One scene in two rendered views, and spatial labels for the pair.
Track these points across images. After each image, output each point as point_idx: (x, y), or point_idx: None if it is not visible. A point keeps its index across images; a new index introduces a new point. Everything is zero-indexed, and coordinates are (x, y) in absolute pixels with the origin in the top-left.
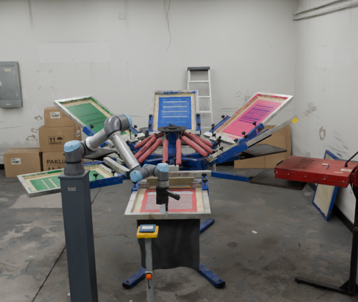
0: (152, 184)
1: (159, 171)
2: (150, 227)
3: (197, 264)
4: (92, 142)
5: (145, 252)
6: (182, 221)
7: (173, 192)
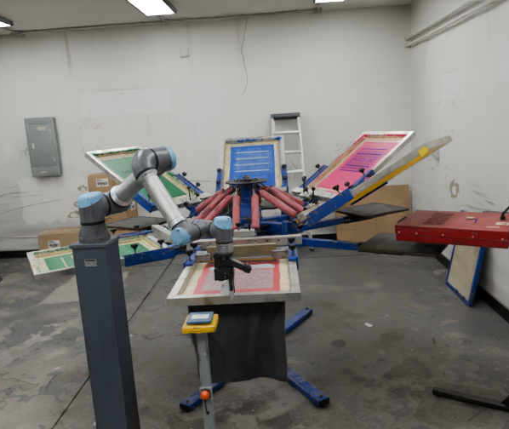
0: None
1: (217, 227)
2: (204, 317)
3: (284, 373)
4: (120, 193)
5: None
6: (258, 306)
7: None
